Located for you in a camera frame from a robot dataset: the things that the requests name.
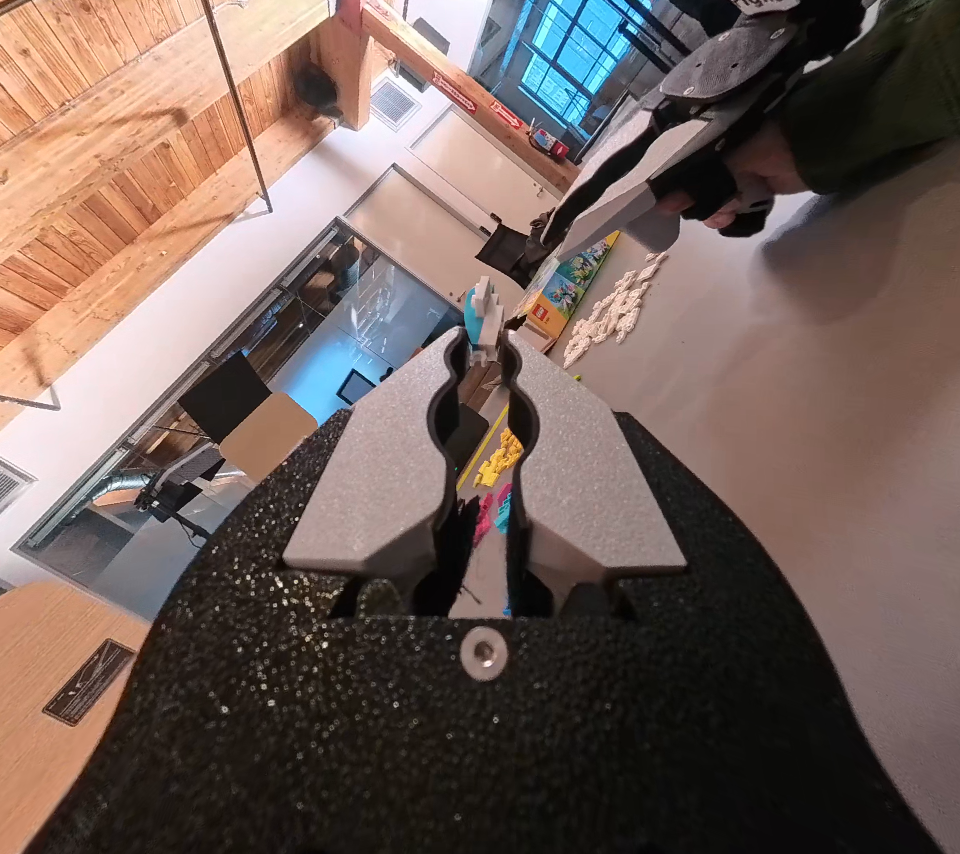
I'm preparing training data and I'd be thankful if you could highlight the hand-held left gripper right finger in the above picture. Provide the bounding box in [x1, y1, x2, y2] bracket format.
[499, 330, 689, 594]

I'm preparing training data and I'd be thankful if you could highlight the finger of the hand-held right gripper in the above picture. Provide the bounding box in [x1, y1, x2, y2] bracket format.
[538, 113, 663, 249]
[558, 117, 726, 258]

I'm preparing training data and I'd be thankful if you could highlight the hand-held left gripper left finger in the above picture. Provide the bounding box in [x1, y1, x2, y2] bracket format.
[282, 326, 468, 600]

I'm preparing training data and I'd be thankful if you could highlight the teal and white lego model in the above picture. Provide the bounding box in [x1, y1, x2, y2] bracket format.
[465, 275, 513, 367]

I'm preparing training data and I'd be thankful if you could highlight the person's right forearm green sleeve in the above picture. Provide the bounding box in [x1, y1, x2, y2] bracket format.
[776, 0, 960, 195]

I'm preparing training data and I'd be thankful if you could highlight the pile of yellow lego pieces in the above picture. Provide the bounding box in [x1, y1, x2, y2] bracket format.
[472, 428, 526, 489]

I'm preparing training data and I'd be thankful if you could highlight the yellow lego box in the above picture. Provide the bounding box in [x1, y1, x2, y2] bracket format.
[517, 231, 622, 346]

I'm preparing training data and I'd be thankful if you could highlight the pile of white lego pieces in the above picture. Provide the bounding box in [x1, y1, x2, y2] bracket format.
[562, 251, 670, 369]

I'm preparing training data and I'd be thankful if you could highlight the person's right hand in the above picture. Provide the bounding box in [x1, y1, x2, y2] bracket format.
[660, 122, 810, 232]

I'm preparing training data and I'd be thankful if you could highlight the black office chair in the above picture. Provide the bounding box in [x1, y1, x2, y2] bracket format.
[474, 207, 558, 286]

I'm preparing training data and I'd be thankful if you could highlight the black chair with tan back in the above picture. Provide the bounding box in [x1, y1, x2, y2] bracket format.
[177, 351, 320, 481]

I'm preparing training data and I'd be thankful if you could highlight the large paned window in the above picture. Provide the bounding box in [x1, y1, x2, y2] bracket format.
[516, 0, 665, 114]

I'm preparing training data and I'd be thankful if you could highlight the wooden ceiling beam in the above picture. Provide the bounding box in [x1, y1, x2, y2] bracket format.
[358, 0, 580, 189]

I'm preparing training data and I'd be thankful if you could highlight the black ceiling speaker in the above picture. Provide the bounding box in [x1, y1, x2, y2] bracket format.
[294, 62, 348, 120]

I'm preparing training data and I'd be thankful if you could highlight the wooden desk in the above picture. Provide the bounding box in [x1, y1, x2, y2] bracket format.
[0, 580, 153, 854]

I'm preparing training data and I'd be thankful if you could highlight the black camera stand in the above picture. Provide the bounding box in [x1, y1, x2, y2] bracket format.
[133, 477, 214, 541]

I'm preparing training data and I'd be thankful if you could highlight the white wall vent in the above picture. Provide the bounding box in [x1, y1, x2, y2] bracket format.
[367, 76, 423, 132]

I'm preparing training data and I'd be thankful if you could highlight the silver air duct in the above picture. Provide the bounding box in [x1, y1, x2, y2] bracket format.
[96, 467, 163, 511]

